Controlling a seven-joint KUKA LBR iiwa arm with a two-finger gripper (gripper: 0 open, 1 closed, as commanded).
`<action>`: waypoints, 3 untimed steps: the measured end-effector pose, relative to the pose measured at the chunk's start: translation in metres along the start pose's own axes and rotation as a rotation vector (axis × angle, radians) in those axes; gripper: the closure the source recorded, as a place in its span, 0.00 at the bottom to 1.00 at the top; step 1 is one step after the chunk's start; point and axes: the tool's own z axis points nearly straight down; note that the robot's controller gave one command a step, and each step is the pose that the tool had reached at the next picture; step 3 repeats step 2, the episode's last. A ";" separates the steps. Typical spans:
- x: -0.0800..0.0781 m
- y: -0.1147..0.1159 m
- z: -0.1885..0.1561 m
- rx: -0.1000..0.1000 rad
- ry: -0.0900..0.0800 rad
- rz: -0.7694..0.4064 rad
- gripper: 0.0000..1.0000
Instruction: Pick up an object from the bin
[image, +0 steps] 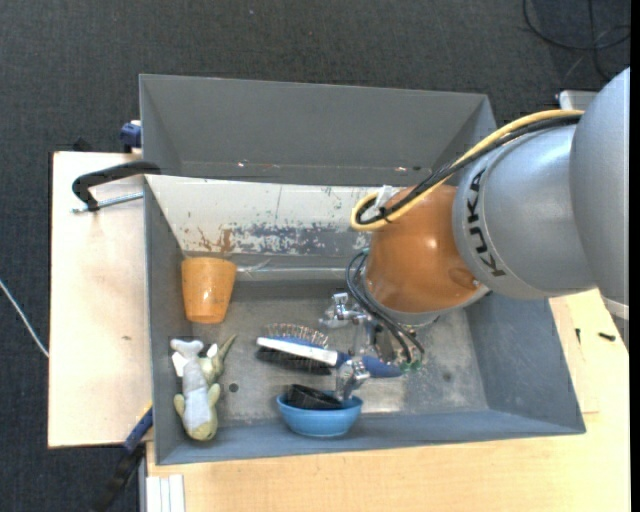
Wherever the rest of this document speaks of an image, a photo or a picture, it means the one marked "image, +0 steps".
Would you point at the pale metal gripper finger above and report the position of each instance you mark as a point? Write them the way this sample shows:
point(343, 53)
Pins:
point(342, 312)
point(351, 380)

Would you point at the blue bowl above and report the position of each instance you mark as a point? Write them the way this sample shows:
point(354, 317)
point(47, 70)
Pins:
point(320, 422)

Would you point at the blue and white hairbrush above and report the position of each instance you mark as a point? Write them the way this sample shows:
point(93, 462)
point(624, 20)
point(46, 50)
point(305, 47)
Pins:
point(300, 350)

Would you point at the orange plastic cup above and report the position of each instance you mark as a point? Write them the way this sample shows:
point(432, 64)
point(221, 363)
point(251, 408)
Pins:
point(207, 290)

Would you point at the white and green plush toy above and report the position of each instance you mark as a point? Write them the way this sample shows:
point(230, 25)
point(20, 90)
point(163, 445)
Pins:
point(195, 395)

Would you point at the grey metal bin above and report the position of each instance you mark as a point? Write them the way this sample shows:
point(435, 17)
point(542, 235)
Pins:
point(310, 125)

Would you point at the pale wood board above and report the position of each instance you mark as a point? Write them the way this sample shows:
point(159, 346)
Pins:
point(95, 300)

